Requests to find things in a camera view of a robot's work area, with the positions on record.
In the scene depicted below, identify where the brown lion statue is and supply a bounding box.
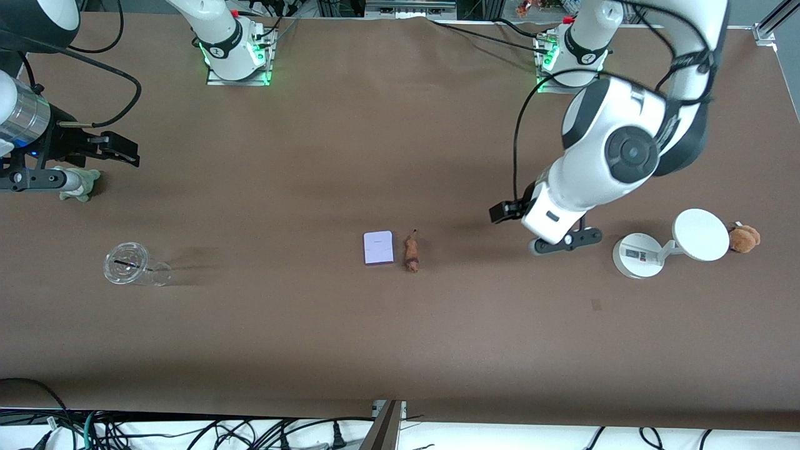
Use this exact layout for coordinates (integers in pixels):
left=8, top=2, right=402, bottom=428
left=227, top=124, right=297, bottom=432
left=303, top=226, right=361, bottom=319
left=403, top=229, right=421, bottom=273

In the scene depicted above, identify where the lilac Huawei phone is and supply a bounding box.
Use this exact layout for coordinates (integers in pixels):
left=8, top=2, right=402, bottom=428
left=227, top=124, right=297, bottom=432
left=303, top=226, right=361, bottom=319
left=363, top=231, right=395, bottom=268

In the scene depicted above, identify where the green plush toy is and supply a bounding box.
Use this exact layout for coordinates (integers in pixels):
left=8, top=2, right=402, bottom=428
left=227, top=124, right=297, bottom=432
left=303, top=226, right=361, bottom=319
left=59, top=169, right=101, bottom=203

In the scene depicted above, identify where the clear plastic cup with lid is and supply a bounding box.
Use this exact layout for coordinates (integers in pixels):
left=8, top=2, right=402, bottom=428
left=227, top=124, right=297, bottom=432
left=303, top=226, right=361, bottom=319
left=103, top=242, right=173, bottom=287

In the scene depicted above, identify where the brown table cover sheet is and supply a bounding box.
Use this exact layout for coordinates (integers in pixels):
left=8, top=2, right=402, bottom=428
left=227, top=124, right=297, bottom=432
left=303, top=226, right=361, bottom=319
left=0, top=11, right=800, bottom=432

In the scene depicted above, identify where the aluminium profile beam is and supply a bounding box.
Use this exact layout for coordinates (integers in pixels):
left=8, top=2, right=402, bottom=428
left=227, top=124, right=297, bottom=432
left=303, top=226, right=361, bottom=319
left=359, top=400, right=407, bottom=450

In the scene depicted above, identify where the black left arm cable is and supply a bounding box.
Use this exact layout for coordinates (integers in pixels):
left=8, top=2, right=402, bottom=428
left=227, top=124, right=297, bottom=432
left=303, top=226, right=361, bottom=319
left=514, top=0, right=716, bottom=204

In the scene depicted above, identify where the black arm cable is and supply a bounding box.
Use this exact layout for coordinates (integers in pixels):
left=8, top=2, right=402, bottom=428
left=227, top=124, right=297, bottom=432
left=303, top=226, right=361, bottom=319
left=0, top=0, right=143, bottom=129
left=514, top=0, right=716, bottom=204

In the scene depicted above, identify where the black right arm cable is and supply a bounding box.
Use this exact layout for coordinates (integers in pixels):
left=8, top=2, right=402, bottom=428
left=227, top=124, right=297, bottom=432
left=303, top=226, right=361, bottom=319
left=0, top=0, right=143, bottom=129

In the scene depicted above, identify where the black right camera mount bracket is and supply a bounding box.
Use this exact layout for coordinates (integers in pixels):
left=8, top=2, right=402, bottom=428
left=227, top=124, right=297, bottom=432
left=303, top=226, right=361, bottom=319
left=0, top=167, right=66, bottom=193

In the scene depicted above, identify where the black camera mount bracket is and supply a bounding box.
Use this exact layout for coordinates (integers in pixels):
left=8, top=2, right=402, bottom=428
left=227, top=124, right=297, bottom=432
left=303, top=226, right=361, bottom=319
left=0, top=167, right=66, bottom=193
left=544, top=228, right=604, bottom=254

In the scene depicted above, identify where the black left camera mount bracket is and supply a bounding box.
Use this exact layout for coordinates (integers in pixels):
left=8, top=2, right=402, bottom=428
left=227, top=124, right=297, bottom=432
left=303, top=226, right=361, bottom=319
left=544, top=228, right=604, bottom=254

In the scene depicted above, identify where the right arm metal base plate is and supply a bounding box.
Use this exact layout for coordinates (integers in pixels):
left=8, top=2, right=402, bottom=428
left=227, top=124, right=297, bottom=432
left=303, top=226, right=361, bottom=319
left=206, top=28, right=276, bottom=87

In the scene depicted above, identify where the black cable on table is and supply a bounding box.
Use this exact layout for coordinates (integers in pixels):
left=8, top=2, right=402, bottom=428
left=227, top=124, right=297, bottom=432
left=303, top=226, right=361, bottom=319
left=431, top=21, right=551, bottom=54

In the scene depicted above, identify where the brown plush keychain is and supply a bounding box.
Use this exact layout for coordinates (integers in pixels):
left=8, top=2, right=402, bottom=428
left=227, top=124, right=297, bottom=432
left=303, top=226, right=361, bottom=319
left=727, top=222, right=761, bottom=254

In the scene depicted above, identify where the aluminium frame rail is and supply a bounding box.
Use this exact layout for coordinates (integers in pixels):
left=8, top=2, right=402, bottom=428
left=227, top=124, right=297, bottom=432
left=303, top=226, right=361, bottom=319
left=364, top=0, right=458, bottom=18

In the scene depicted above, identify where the black looped floor cable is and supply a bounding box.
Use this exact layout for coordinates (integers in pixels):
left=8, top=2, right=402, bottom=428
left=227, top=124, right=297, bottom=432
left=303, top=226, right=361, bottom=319
left=0, top=377, right=69, bottom=432

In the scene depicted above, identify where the aluminium corner post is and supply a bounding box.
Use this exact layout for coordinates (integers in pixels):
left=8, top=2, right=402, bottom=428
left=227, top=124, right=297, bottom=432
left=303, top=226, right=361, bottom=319
left=753, top=0, right=800, bottom=46

